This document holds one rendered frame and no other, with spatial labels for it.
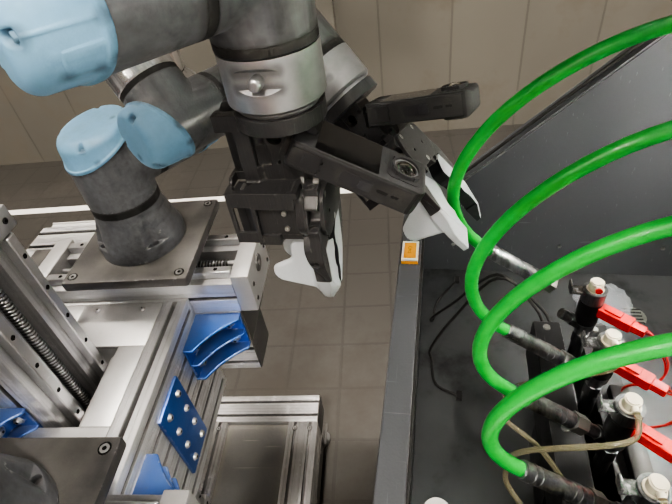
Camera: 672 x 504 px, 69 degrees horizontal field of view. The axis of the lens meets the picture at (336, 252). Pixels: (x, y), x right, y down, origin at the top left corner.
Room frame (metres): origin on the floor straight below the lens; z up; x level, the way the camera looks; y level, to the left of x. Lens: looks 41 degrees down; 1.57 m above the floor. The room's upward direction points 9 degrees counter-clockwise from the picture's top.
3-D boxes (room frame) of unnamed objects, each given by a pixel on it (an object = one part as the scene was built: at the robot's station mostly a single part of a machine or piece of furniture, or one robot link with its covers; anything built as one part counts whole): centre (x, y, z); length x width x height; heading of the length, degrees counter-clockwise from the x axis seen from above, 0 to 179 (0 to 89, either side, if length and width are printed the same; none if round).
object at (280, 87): (0.36, 0.03, 1.44); 0.08 x 0.08 x 0.05
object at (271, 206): (0.36, 0.03, 1.36); 0.09 x 0.08 x 0.12; 74
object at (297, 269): (0.34, 0.03, 1.25); 0.06 x 0.03 x 0.09; 74
